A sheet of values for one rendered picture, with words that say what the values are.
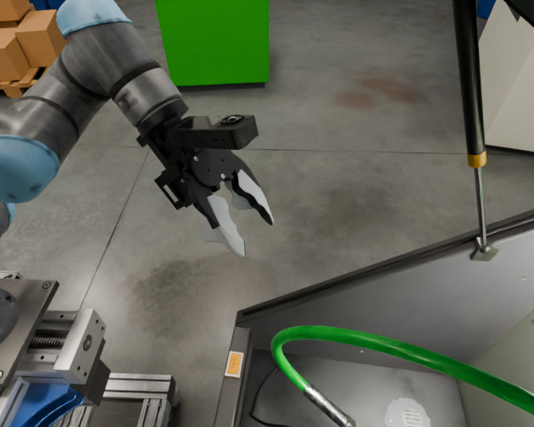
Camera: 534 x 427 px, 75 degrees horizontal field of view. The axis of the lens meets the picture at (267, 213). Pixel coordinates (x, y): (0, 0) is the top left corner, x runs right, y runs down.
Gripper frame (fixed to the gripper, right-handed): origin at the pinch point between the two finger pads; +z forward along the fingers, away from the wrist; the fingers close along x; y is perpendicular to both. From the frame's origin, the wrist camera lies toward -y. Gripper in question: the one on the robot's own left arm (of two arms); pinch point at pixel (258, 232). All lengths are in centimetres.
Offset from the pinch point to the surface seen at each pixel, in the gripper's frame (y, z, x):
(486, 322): -11.5, 41.4, -23.2
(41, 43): 299, -198, -185
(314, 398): 1.3, 22.7, 8.2
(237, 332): 32.1, 23.1, -6.3
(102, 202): 206, -31, -85
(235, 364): 29.3, 25.5, 0.4
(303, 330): -8.3, 8.4, 10.5
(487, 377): -24.0, 13.5, 11.4
